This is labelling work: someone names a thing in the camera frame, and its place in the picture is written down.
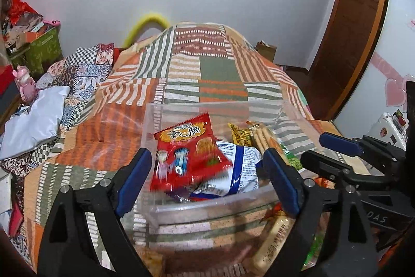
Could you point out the small cardboard box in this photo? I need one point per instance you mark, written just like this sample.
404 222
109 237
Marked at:
266 51

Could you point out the blue white snack bag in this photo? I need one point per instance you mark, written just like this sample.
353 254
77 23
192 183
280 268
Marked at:
241 173

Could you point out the striped patchwork blanket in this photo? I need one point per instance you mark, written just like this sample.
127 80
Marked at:
210 69

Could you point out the yellow foam arch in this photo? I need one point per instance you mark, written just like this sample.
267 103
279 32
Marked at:
146 22

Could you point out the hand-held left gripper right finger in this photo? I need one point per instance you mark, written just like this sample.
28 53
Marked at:
282 179

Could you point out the white sticker-covered box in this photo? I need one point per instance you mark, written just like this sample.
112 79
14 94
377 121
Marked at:
385 129

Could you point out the pink bunny toy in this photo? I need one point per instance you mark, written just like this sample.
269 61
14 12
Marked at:
26 85

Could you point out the red box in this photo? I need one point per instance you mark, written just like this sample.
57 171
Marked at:
5 79

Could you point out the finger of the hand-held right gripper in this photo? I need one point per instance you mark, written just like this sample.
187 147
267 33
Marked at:
337 142
324 165

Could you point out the beige long cracker packet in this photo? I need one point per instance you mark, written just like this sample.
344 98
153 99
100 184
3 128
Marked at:
272 243

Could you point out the open white notebook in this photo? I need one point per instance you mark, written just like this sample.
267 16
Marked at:
5 196

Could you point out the cream biscuit packet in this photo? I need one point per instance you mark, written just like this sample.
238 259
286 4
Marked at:
264 137

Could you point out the brown wooden door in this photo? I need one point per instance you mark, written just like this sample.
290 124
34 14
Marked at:
353 30

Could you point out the wooden wardrobe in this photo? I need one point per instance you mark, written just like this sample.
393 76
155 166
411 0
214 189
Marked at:
385 20

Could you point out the clear packet orange snacks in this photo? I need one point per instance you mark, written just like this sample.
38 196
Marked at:
154 262

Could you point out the white sliding door pink hearts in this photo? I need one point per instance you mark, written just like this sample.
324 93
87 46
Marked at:
398 37

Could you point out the red plastic bag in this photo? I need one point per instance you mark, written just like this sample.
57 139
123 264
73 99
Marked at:
19 6

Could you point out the red cartoon snack packet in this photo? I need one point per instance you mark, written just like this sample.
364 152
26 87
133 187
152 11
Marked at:
188 153

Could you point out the green storage box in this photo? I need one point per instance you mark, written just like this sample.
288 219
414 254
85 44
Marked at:
42 50

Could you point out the red booklet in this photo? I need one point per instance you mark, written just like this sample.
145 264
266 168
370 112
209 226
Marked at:
16 221

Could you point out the white cloth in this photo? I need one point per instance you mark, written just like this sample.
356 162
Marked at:
35 121

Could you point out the clear plastic container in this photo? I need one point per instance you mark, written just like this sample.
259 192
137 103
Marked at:
201 209

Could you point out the checkered patchwork quilt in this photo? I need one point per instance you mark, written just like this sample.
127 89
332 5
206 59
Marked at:
84 75

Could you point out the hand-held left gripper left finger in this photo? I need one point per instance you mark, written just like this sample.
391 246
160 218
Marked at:
134 179

